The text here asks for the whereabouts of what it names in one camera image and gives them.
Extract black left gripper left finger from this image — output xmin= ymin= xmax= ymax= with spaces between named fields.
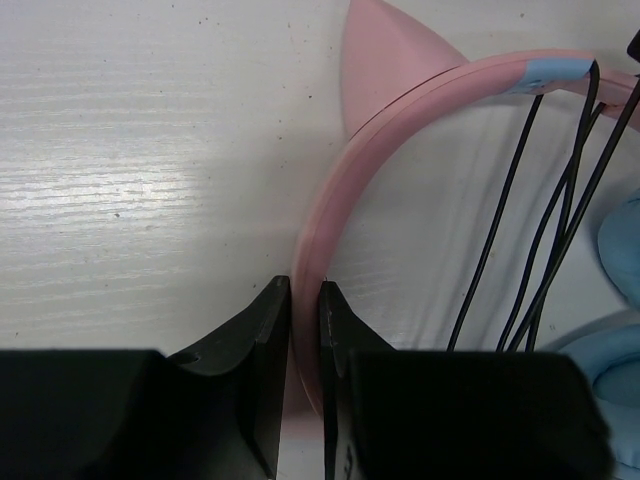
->
xmin=1 ymin=276 xmax=291 ymax=479

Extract pink blue cat-ear headphones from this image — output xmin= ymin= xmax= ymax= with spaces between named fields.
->
xmin=292 ymin=1 xmax=639 ymax=479

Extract thin black headphone cable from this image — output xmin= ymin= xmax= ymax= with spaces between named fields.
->
xmin=444 ymin=29 xmax=640 ymax=354

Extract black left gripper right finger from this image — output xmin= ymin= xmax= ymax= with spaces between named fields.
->
xmin=318 ymin=282 xmax=614 ymax=479

